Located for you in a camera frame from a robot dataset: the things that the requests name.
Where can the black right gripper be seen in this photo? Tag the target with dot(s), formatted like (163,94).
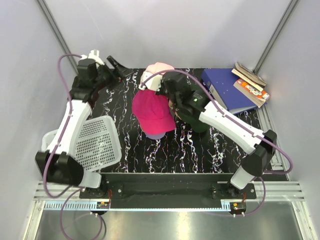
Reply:
(161,92)

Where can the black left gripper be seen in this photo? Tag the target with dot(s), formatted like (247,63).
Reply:
(119,72)

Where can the beige baseball cap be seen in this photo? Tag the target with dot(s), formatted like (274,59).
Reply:
(171,106)

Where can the pink cap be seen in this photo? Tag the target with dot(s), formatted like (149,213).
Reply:
(155,68)

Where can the red mesh cap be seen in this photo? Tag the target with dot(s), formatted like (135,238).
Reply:
(153,112)

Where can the dark green cap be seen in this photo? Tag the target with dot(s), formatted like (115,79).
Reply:
(189,103)

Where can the purple cap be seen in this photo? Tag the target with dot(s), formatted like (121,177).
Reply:
(155,136)

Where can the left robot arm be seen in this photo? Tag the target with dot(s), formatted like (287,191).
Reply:
(81,98)

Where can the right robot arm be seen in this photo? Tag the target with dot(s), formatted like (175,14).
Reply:
(258,145)

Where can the stack of books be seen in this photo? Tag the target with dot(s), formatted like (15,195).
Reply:
(250,85)

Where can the blue binder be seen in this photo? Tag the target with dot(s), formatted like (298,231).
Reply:
(220,83)

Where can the white plastic basket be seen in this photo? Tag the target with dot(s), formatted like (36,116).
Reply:
(96,146)

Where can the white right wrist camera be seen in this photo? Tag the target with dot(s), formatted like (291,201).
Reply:
(154,84)

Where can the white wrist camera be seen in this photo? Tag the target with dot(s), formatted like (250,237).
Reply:
(94,55)
(154,84)

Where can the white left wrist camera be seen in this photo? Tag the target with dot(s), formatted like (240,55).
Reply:
(94,55)

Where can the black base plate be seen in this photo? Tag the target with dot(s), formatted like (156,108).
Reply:
(168,191)

